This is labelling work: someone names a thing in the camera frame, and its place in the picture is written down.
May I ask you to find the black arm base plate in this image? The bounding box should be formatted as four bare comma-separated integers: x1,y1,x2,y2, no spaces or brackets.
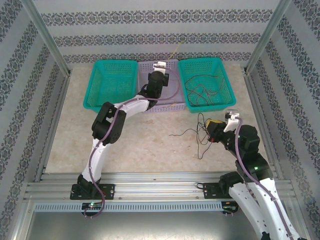
71,183,116,201
202,182,232,200

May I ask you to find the small controller board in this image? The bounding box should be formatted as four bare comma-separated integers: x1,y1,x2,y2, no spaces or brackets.
82,202,103,210
222,203,239,213

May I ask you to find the thin yellow cable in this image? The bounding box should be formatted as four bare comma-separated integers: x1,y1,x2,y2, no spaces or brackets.
171,41,185,60

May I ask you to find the red cable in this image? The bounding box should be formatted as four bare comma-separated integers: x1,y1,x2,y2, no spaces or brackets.
206,88,222,106

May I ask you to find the aluminium frame post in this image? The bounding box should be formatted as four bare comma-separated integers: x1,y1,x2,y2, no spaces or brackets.
19,0,73,77
244,0,293,73

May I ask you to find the aluminium front rail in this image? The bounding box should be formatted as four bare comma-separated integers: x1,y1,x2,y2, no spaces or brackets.
23,171,293,201

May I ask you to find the aluminium side rail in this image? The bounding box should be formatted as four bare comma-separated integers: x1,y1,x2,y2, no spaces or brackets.
33,74,72,183
243,72,285,181

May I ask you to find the grey metal sheet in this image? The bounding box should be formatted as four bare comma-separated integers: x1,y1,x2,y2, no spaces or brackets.
24,212,266,240

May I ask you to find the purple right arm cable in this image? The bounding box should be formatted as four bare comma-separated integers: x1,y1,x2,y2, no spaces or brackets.
234,117,293,240

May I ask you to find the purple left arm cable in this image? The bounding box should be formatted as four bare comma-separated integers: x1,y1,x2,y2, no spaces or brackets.
83,68,181,220

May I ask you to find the teal plastic basket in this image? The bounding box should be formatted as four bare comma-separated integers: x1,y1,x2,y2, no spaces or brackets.
177,57,237,114
83,59,140,115

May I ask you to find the lavender plastic basket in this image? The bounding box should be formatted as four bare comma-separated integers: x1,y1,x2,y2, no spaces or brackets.
137,59,187,115

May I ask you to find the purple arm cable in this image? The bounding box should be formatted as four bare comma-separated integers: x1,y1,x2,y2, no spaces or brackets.
83,68,181,220
234,117,293,240

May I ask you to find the slotted grey cable duct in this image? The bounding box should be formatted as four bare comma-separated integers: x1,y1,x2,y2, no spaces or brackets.
33,201,223,213

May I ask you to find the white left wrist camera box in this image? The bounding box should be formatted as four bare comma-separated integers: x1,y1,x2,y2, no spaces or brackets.
152,60,168,75

